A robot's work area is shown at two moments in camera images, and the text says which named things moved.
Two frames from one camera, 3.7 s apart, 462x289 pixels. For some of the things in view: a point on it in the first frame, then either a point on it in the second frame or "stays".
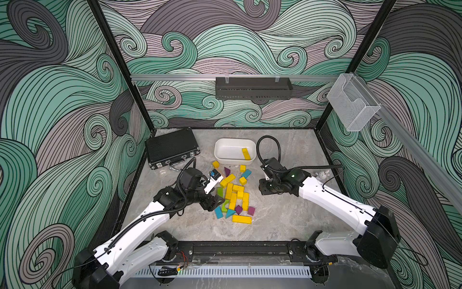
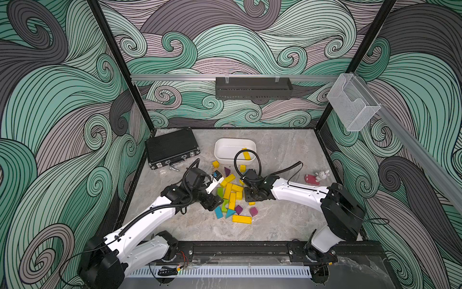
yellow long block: (246, 154) stays
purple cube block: (238, 209) stays
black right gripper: (262, 188) → (246, 195)
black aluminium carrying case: (172, 147) stays
